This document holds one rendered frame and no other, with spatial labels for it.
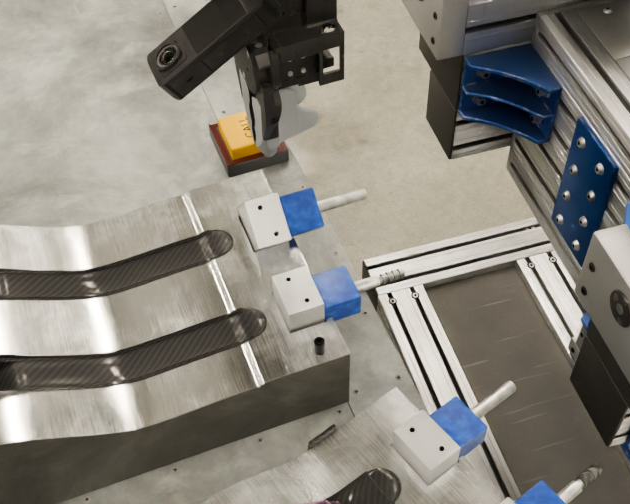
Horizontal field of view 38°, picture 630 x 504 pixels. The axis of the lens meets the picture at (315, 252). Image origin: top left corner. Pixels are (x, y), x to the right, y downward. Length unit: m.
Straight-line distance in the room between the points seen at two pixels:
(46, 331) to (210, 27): 0.33
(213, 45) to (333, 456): 0.38
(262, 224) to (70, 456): 0.29
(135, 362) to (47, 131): 0.45
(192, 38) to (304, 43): 0.09
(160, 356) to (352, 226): 1.28
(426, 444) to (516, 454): 0.78
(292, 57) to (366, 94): 1.69
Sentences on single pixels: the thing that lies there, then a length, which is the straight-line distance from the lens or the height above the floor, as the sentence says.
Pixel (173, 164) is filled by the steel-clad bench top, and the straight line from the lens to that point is 1.18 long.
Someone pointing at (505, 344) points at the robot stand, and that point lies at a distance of 1.72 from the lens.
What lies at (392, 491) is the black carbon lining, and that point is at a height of 0.85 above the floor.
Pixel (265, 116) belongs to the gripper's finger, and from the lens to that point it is 0.80.
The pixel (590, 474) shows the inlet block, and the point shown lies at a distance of 0.88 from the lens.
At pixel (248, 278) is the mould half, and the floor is 0.89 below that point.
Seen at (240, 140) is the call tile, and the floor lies 0.84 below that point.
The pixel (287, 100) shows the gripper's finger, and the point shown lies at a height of 1.08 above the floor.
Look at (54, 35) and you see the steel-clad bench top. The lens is 1.41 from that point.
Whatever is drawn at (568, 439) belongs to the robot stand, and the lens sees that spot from 1.64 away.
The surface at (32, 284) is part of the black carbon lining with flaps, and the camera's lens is 0.95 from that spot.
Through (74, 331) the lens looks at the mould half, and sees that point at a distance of 0.92.
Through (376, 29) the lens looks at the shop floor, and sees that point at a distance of 2.67.
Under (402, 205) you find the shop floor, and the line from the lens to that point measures 2.19.
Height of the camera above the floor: 1.63
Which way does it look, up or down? 51 degrees down
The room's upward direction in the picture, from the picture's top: 2 degrees counter-clockwise
